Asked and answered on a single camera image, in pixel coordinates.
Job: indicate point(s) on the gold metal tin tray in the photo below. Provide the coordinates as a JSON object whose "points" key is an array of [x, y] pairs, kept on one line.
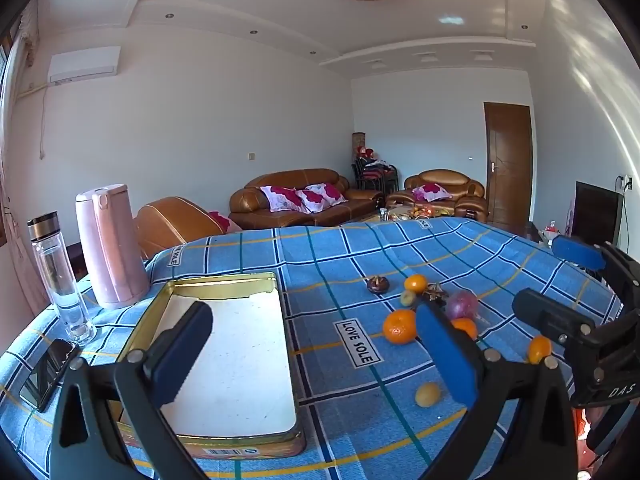
{"points": [[238, 401]]}

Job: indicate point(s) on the brown leather armchair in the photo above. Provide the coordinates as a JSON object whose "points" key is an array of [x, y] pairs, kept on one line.
{"points": [[170, 222], [468, 195]]}

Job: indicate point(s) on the brown wooden door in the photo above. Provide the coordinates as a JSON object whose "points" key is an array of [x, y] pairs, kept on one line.
{"points": [[509, 180]]}

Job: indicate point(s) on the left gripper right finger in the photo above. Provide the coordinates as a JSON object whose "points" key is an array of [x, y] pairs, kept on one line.
{"points": [[469, 377]]}

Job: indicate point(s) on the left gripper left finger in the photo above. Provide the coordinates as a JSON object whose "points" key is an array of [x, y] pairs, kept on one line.
{"points": [[159, 373]]}

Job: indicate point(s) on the red purple beet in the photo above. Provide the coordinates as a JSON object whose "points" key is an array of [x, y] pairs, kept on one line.
{"points": [[464, 304]]}

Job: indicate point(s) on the brown leather armchair right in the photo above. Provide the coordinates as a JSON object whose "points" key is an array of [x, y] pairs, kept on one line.
{"points": [[468, 195]]}

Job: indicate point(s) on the black smartphone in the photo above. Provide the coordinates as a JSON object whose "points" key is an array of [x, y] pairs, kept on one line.
{"points": [[38, 387]]}

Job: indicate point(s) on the white air conditioner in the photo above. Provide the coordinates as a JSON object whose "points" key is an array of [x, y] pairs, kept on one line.
{"points": [[83, 64]]}

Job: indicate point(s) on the pink curtain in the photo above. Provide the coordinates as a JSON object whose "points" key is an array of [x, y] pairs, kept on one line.
{"points": [[28, 281]]}

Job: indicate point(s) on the black television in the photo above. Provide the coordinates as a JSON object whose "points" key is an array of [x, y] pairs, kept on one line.
{"points": [[597, 214]]}

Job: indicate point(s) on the stacked chairs with clothes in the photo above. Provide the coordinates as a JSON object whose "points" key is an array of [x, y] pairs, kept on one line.
{"points": [[370, 171]]}

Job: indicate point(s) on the pink floral cushion left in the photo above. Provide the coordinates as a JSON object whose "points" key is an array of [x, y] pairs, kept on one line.
{"points": [[281, 199]]}

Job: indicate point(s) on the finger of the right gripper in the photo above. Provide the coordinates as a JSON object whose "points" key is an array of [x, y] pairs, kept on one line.
{"points": [[552, 319], [586, 256]]}

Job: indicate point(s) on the dark mangosteen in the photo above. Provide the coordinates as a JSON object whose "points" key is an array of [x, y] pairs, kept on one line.
{"points": [[378, 284]]}

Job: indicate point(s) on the large orange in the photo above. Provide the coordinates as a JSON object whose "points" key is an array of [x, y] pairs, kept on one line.
{"points": [[399, 327]]}

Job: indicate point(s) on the red cushion on armchair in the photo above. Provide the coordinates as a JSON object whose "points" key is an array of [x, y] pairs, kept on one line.
{"points": [[225, 224]]}

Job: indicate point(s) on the brown leather three-seat sofa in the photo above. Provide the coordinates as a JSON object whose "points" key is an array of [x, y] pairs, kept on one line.
{"points": [[249, 208]]}

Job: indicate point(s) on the brown dried mangosteen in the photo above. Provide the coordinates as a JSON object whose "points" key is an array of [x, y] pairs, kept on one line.
{"points": [[436, 294]]}

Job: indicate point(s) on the blue plaid tablecloth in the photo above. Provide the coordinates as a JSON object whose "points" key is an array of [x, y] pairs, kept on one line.
{"points": [[355, 389]]}

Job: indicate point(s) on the brown leather armchair left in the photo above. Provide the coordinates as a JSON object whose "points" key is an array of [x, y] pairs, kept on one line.
{"points": [[170, 222]]}

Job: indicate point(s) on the small green yellow fruit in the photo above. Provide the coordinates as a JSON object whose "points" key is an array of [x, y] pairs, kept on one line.
{"points": [[408, 299]]}

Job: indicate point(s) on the small orange tangerine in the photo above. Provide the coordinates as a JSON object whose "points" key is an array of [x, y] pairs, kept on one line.
{"points": [[416, 283]]}

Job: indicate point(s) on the pink electric kettle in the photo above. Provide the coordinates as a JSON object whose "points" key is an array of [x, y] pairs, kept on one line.
{"points": [[109, 243]]}

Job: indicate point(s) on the pink cushion on armchair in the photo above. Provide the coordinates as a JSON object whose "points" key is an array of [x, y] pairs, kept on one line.
{"points": [[430, 192]]}

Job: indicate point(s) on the pink floral cushion right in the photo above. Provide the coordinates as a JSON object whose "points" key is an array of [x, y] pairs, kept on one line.
{"points": [[321, 196]]}

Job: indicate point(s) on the yellow kiwi fruit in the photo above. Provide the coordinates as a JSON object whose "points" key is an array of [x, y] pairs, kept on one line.
{"points": [[428, 394]]}

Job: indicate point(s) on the clear glass water bottle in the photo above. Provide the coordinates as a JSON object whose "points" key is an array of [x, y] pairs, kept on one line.
{"points": [[58, 277]]}

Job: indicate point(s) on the pink floral cushion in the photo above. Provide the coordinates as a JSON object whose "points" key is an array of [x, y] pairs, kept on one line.
{"points": [[281, 199], [321, 196]]}

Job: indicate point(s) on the coffee table with fruits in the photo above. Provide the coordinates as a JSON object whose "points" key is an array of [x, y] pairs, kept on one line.
{"points": [[408, 212]]}

